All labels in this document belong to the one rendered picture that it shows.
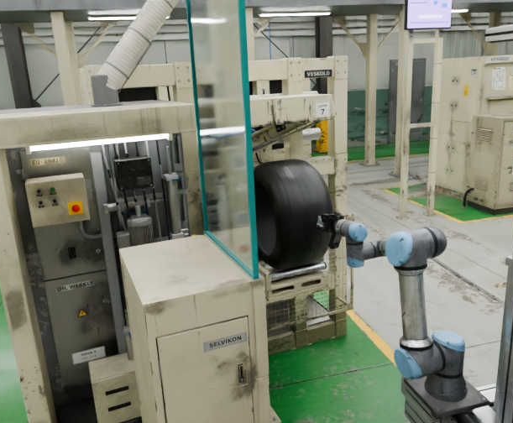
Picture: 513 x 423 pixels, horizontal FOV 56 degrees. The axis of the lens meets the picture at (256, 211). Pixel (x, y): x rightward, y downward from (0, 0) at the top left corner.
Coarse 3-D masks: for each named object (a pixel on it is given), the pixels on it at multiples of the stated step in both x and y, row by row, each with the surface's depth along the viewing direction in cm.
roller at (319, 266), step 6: (312, 264) 256; (318, 264) 257; (324, 264) 257; (282, 270) 250; (288, 270) 250; (294, 270) 251; (300, 270) 252; (306, 270) 254; (312, 270) 255; (318, 270) 257; (270, 276) 246; (276, 276) 247; (282, 276) 248; (288, 276) 250
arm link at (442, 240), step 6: (432, 228) 170; (438, 228) 173; (438, 234) 168; (444, 234) 171; (378, 240) 210; (384, 240) 204; (438, 240) 167; (444, 240) 169; (378, 246) 206; (384, 246) 202; (438, 246) 167; (444, 246) 169; (378, 252) 207; (384, 252) 203; (438, 252) 168
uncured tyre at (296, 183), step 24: (264, 168) 246; (288, 168) 241; (312, 168) 245; (264, 192) 280; (288, 192) 231; (312, 192) 235; (264, 216) 284; (288, 216) 230; (312, 216) 233; (264, 240) 279; (288, 240) 233; (312, 240) 236; (288, 264) 244
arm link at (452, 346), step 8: (432, 336) 178; (440, 336) 177; (448, 336) 178; (456, 336) 178; (440, 344) 174; (448, 344) 173; (456, 344) 173; (464, 344) 175; (440, 352) 172; (448, 352) 173; (456, 352) 173; (448, 360) 173; (456, 360) 174; (448, 368) 175; (456, 368) 175
